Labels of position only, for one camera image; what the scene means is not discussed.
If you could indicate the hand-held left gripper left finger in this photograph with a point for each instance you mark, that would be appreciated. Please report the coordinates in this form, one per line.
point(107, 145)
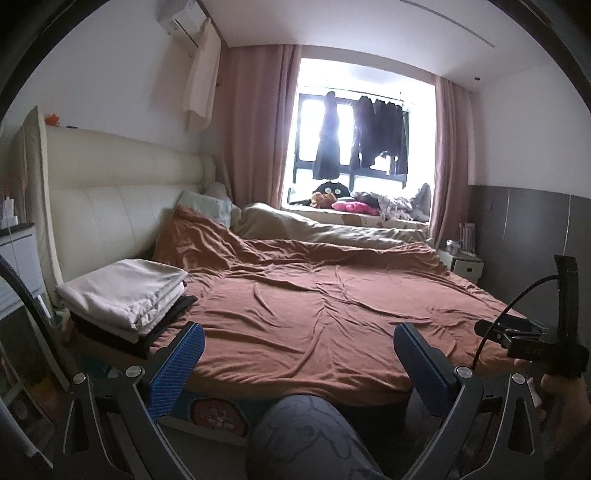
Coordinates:
point(180, 364)

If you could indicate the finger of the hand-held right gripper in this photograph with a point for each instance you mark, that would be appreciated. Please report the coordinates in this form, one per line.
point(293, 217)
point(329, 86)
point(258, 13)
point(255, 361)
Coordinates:
point(508, 328)

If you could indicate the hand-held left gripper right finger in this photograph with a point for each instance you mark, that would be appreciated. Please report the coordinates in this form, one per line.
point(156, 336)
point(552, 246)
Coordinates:
point(422, 369)

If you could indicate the beige jacket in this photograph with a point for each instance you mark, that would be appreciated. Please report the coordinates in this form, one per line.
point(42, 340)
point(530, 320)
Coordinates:
point(120, 290)

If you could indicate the black folded clothes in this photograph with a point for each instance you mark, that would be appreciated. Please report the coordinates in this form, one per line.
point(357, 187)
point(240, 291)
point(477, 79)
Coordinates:
point(171, 314)

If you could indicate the pile of pale clothes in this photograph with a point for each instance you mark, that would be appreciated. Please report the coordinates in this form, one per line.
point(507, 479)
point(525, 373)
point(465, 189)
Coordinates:
point(392, 205)

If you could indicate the person's right hand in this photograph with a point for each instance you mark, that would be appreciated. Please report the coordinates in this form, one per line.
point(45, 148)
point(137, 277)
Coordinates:
point(568, 401)

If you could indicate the printed bed base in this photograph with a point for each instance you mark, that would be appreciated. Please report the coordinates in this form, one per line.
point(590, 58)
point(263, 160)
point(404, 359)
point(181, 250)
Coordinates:
point(217, 413)

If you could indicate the white nightstand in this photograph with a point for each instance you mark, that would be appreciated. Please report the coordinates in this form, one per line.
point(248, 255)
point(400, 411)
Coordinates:
point(464, 265)

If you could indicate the small metal cup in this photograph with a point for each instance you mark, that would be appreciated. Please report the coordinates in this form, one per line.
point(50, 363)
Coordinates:
point(452, 247)

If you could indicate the upright striped books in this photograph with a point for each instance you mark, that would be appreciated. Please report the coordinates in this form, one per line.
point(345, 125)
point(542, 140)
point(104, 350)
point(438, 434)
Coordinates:
point(467, 237)

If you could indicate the person's leg in patterned trousers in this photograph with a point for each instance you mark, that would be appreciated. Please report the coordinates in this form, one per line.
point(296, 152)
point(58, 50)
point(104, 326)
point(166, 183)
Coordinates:
point(314, 438)

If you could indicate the bed with brown blanket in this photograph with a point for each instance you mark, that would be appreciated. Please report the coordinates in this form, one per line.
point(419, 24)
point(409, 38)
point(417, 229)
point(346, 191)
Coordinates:
point(300, 314)

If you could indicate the grey plush toy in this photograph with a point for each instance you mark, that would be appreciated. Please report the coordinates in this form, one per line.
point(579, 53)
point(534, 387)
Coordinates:
point(422, 198)

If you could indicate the pale patterned pillow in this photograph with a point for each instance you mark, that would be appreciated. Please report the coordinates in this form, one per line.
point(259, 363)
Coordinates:
point(207, 205)

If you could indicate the beige duvet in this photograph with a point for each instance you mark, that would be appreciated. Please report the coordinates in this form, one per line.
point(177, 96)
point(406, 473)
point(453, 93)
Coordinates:
point(286, 226)

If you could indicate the pink plush toy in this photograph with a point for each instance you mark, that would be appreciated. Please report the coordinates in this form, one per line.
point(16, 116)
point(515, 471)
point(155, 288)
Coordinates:
point(353, 207)

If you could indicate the pink curtain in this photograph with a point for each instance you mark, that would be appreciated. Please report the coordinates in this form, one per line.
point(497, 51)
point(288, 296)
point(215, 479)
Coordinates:
point(450, 161)
point(258, 124)

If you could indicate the cream padded headboard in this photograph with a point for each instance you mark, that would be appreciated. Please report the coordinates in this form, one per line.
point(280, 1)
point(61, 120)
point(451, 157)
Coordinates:
point(106, 203)

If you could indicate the white pillow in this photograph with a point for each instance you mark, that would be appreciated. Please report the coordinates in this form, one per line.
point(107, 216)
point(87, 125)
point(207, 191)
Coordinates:
point(214, 190)

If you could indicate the white bedside cabinet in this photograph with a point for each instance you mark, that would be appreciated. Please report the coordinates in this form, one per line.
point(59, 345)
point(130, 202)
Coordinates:
point(21, 258)

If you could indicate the orange plush toy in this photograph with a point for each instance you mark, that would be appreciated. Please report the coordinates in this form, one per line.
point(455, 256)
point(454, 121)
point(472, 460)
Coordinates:
point(323, 200)

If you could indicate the black round plush toy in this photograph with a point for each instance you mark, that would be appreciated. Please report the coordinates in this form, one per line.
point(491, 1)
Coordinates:
point(333, 188)

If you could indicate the white bottle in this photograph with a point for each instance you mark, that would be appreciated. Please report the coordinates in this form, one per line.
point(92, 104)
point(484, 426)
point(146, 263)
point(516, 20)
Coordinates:
point(10, 212)

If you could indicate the dark hanging coats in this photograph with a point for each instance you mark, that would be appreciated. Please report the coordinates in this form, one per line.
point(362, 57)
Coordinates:
point(383, 129)

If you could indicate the window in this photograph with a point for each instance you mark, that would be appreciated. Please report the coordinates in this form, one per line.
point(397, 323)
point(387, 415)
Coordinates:
point(304, 138)

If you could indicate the small orange toy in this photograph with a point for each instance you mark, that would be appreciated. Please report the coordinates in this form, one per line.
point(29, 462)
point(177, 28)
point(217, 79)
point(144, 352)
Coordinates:
point(52, 119)

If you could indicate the cream hanging cloth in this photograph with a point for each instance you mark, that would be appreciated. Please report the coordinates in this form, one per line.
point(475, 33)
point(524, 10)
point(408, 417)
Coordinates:
point(203, 78)

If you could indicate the white air conditioner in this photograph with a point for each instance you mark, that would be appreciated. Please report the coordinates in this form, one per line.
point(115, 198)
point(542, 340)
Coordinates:
point(180, 18)

